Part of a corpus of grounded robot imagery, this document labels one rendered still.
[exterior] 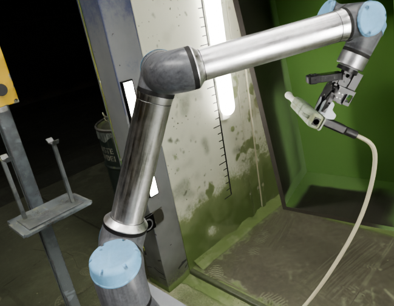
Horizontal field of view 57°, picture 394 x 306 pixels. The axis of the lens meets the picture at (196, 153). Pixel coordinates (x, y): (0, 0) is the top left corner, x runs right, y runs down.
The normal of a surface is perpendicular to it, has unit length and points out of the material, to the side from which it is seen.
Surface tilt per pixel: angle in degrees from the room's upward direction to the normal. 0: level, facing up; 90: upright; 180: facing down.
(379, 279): 0
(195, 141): 90
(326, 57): 102
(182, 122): 90
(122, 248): 5
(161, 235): 90
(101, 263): 5
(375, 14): 90
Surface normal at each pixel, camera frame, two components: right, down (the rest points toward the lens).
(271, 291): -0.17, -0.92
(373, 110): -0.56, 0.55
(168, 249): 0.71, 0.13
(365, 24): 0.27, 0.29
